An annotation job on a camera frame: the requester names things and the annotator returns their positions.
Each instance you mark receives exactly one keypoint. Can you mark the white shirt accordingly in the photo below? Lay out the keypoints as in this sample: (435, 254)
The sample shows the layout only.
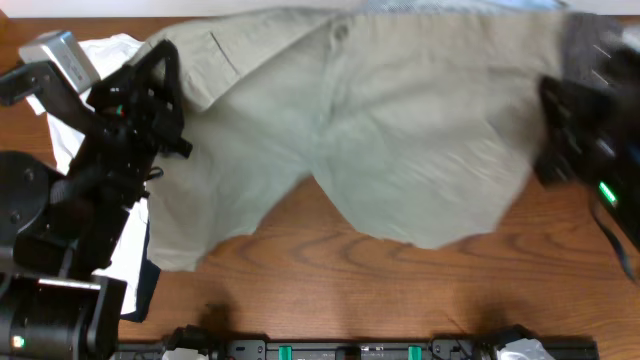
(107, 55)

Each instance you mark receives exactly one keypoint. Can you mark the folded grey shorts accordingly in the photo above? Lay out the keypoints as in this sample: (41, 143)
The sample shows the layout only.
(586, 45)

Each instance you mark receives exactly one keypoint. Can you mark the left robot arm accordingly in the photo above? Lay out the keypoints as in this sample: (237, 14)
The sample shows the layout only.
(59, 230)

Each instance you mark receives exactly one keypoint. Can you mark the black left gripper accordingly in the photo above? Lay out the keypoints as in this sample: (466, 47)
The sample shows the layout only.
(113, 108)

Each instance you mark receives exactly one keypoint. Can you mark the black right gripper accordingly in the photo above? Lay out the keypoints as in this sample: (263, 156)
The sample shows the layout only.
(570, 129)

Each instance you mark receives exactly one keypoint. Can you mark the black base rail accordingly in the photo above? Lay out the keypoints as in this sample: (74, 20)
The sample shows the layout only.
(513, 343)

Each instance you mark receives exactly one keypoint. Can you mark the khaki green shorts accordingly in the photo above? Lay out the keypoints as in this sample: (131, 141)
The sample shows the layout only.
(420, 128)

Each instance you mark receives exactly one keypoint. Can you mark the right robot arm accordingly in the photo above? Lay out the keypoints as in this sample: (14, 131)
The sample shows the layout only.
(622, 204)

